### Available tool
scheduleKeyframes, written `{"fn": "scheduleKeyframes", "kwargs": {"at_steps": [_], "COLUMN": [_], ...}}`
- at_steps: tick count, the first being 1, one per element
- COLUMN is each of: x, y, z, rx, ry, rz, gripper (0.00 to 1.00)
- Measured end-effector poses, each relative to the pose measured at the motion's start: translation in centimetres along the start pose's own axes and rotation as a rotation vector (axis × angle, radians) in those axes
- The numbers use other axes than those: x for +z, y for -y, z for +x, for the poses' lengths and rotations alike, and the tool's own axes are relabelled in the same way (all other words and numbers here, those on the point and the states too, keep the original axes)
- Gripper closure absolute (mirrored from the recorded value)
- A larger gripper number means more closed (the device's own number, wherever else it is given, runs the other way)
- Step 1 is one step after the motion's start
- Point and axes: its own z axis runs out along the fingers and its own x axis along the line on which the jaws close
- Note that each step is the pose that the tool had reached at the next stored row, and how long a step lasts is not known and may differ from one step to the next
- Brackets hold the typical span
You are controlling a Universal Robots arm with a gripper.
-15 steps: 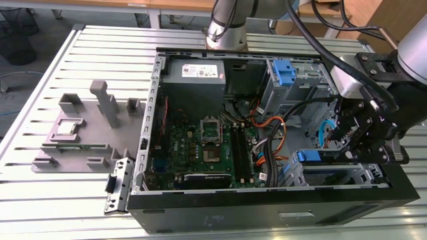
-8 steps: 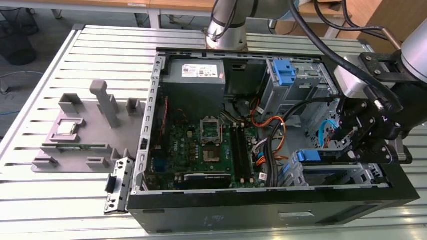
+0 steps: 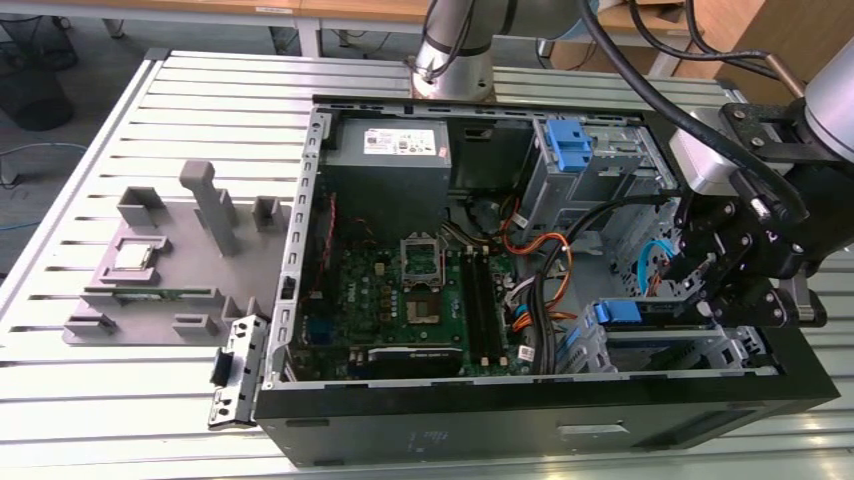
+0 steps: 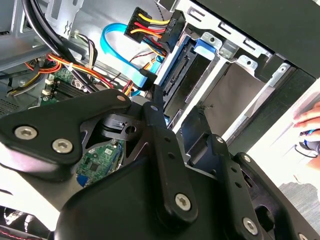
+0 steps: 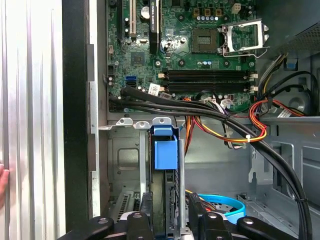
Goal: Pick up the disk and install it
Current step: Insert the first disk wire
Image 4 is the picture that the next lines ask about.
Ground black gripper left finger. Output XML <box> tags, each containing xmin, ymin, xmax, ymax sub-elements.
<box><xmin>0</xmin><ymin>84</ymin><xmax>201</xmax><ymax>226</ymax></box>

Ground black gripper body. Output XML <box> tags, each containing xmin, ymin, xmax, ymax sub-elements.
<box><xmin>49</xmin><ymin>109</ymin><xmax>247</xmax><ymax>240</ymax></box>

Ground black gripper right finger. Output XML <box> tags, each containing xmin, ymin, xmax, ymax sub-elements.
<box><xmin>179</xmin><ymin>104</ymin><xmax>313</xmax><ymax>240</ymax></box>

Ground blue SATA wire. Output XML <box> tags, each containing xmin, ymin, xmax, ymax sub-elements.
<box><xmin>99</xmin><ymin>22</ymin><xmax>162</xmax><ymax>97</ymax></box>

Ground hard disk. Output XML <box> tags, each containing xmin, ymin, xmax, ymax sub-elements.
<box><xmin>156</xmin><ymin>33</ymin><xmax>222</xmax><ymax>126</ymax></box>

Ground disk power wire black connectors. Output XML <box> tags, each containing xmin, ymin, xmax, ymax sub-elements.
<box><xmin>123</xmin><ymin>6</ymin><xmax>186</xmax><ymax>60</ymax></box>

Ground person's hand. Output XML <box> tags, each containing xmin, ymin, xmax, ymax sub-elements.
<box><xmin>292</xmin><ymin>101</ymin><xmax>320</xmax><ymax>131</ymax></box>

